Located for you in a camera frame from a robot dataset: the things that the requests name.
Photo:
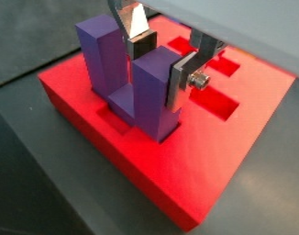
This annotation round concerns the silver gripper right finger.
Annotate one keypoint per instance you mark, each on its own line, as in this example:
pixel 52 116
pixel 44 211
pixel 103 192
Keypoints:
pixel 187 71

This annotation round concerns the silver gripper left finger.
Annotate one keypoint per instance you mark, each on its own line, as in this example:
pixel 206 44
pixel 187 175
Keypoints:
pixel 140 38

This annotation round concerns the purple U-shaped block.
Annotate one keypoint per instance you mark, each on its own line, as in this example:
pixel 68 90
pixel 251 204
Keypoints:
pixel 132 86

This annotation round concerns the red puzzle board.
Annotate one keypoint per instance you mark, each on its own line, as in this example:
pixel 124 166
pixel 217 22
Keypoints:
pixel 183 172

